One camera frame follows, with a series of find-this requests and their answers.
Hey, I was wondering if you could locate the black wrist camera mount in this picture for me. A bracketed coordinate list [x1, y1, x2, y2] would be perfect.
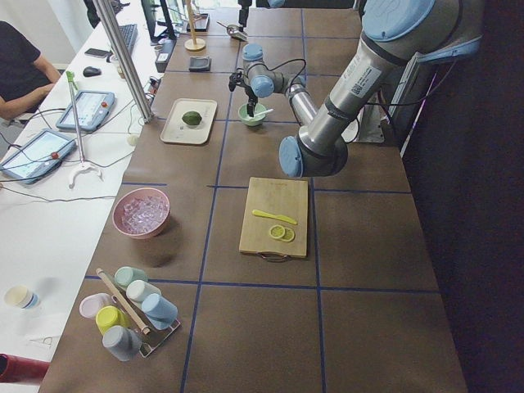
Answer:
[228, 70, 246, 92]

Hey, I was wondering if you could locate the grey folded cloth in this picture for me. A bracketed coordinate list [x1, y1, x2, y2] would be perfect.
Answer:
[188, 56, 212, 72]

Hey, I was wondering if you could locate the black camera cable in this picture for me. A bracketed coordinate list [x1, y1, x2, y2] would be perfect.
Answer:
[261, 58, 308, 83]

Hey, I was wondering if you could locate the green avocado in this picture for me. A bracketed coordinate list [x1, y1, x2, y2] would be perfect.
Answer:
[182, 111, 202, 127]

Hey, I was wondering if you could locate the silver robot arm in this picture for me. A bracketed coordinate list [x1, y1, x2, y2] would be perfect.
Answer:
[229, 1, 485, 178]

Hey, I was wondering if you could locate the aluminium frame post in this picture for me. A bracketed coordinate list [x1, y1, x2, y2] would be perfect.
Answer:
[93, 0, 154, 124]

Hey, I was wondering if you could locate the pink bowl with ice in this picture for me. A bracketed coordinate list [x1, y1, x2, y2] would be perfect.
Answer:
[112, 187, 170, 239]

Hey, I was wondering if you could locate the wooden mug tree stand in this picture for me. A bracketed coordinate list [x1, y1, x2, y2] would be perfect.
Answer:
[184, 0, 206, 52]

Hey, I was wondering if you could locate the lower teach pendant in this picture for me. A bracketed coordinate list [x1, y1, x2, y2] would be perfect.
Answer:
[1, 129, 76, 184]

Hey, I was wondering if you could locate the cream rabbit tray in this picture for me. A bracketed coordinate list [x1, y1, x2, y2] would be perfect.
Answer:
[160, 98, 218, 145]

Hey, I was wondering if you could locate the black computer mouse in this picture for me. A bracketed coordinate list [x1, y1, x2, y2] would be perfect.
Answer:
[83, 66, 102, 78]

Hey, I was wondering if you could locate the steel ice scoop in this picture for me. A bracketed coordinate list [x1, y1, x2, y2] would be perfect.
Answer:
[217, 20, 248, 42]

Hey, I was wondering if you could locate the rack of pastel cups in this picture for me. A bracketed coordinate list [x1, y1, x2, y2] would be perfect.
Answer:
[79, 267, 181, 362]

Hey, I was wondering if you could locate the black keyboard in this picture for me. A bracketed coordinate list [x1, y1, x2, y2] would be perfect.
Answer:
[119, 24, 138, 54]

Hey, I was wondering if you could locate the seated person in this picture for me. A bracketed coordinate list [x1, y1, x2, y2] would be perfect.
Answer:
[1, 20, 61, 120]

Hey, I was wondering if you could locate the yellow plastic knife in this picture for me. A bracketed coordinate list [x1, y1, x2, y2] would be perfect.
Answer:
[251, 209, 298, 225]

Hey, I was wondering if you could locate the teach pendant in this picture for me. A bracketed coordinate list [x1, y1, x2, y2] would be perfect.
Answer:
[1, 129, 76, 184]
[56, 90, 115, 133]

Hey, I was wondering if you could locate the paper cup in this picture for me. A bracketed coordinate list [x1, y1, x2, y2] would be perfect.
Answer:
[3, 285, 39, 309]

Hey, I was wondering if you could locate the green ceramic bowl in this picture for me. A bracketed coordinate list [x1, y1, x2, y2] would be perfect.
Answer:
[237, 103, 267, 127]

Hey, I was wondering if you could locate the white plastic spoon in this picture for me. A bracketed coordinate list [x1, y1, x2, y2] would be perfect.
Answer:
[247, 108, 273, 120]

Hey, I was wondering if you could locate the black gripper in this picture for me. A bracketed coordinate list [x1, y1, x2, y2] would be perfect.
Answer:
[244, 86, 258, 118]
[237, 0, 251, 27]

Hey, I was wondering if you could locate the bamboo cutting board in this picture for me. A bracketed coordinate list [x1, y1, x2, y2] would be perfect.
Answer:
[239, 177, 309, 260]

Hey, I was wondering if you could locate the black label box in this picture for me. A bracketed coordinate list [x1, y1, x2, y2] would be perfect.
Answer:
[154, 39, 176, 73]

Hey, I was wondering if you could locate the white pedestal column base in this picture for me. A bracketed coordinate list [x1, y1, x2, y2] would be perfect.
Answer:
[341, 103, 385, 143]

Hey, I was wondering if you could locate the upper teach pendant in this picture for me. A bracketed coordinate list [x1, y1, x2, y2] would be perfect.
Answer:
[56, 90, 115, 133]

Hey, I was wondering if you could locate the black smartphone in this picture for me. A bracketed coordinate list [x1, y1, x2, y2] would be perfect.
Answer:
[84, 48, 112, 58]

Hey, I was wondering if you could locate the front lemon slice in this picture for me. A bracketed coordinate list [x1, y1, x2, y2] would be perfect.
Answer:
[269, 224, 287, 241]

